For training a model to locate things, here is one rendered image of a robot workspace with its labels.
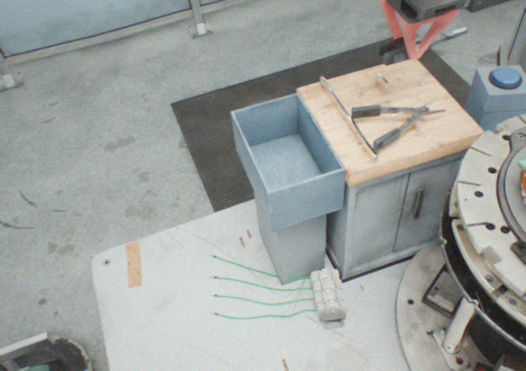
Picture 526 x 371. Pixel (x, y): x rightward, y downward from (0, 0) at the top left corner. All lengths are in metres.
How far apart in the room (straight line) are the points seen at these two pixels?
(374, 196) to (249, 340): 0.31
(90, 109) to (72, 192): 0.51
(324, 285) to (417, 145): 0.29
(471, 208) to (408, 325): 0.30
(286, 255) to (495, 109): 0.40
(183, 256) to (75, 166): 1.43
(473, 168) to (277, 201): 0.24
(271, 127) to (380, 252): 0.28
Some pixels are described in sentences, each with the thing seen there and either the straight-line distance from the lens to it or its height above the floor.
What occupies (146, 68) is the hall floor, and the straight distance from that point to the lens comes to 2.74.
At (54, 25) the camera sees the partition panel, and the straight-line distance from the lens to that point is 2.79.
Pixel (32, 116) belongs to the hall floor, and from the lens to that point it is 2.69.
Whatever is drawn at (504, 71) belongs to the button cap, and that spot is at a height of 1.04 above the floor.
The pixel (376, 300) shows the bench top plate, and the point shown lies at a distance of 0.90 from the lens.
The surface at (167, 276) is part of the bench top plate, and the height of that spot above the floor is 0.78.
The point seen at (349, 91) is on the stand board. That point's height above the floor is 1.07.
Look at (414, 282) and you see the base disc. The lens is 0.90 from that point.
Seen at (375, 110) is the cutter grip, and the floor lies 1.09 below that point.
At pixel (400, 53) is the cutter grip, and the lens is 0.68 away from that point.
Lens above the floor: 1.57
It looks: 48 degrees down
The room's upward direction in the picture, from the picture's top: 6 degrees counter-clockwise
